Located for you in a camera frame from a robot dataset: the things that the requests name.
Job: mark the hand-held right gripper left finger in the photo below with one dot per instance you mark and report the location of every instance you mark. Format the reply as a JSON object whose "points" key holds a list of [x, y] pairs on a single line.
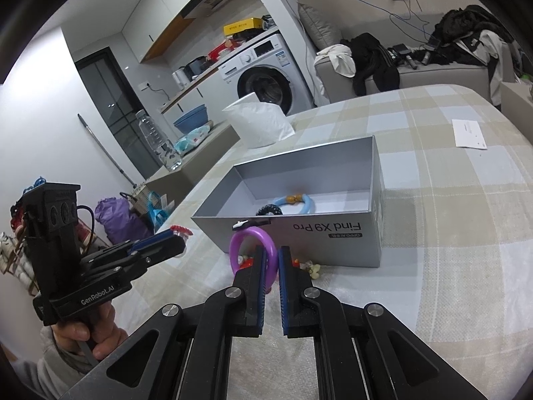
{"points": [[262, 300]]}

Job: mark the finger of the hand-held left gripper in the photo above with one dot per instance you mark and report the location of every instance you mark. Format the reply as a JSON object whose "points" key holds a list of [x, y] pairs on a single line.
{"points": [[154, 241], [137, 264]]}

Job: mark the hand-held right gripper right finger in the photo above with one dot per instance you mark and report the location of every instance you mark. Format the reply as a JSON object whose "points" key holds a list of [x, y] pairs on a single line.
{"points": [[283, 300]]}

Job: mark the grey cardboard box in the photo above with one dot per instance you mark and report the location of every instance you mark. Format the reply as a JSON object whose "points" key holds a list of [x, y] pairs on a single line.
{"points": [[333, 241]]}

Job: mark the person's left forearm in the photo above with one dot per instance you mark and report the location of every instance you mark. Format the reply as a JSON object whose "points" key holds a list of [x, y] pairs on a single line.
{"points": [[46, 371]]}

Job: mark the person's left hand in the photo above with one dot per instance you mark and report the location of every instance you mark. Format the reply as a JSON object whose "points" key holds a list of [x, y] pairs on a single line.
{"points": [[104, 333]]}

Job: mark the blue bag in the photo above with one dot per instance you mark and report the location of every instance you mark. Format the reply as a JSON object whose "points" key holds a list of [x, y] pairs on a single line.
{"points": [[157, 216]]}

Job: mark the wicker basket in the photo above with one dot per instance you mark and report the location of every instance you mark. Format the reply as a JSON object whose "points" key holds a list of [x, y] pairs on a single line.
{"points": [[139, 202]]}

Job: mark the small clear plastic trinket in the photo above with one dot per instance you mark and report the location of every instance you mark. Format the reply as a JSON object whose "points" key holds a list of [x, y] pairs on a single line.
{"points": [[312, 268]]}

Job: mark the purple bag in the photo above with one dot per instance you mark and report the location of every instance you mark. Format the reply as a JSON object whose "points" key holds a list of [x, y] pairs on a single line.
{"points": [[112, 216]]}

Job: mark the clear water bottle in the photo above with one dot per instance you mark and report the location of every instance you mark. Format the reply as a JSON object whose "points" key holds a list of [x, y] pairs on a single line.
{"points": [[158, 141]]}

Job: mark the wet wipes pack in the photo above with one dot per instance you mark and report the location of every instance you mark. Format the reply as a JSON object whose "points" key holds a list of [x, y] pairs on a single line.
{"points": [[191, 139]]}

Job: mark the blue basin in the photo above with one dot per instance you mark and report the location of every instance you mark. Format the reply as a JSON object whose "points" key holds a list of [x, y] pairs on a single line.
{"points": [[191, 118]]}

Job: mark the white tissue roll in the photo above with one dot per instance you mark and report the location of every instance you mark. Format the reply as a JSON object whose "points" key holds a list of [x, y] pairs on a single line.
{"points": [[258, 125]]}

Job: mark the dark glass door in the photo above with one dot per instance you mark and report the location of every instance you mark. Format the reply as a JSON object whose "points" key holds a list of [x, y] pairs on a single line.
{"points": [[108, 91]]}

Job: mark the white kettle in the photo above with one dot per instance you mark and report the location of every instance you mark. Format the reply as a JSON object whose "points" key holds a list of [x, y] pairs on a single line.
{"points": [[180, 78]]}

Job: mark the checked tablecloth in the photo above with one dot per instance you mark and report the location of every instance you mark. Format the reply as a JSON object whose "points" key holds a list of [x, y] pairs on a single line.
{"points": [[437, 216]]}

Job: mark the black rice cooker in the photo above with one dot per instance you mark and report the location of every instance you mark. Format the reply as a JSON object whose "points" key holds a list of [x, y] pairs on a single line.
{"points": [[195, 66]]}

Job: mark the red basket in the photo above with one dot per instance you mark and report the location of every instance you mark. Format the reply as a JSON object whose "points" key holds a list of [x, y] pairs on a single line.
{"points": [[220, 52]]}

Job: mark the white washing machine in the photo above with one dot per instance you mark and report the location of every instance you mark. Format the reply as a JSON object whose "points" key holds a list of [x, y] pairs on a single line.
{"points": [[266, 50]]}

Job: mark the yellow box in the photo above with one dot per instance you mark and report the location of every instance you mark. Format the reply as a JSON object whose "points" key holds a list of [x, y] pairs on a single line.
{"points": [[243, 27]]}

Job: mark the white cloth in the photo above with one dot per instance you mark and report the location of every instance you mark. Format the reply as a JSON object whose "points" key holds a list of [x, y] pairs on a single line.
{"points": [[341, 60]]}

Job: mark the white card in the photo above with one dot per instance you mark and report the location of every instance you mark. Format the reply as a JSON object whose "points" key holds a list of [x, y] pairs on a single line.
{"points": [[468, 133]]}

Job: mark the black clothes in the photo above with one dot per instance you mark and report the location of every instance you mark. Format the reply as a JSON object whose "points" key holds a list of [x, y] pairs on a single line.
{"points": [[370, 58]]}

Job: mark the grey pillow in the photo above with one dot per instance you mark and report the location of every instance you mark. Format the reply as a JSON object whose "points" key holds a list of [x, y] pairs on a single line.
{"points": [[320, 29]]}

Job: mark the grey sofa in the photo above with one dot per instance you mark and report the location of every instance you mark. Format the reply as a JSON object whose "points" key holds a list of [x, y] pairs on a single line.
{"points": [[437, 77]]}

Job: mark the black grey jacket pile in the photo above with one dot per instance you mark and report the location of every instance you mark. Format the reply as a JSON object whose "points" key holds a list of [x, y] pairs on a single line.
{"points": [[462, 29]]}

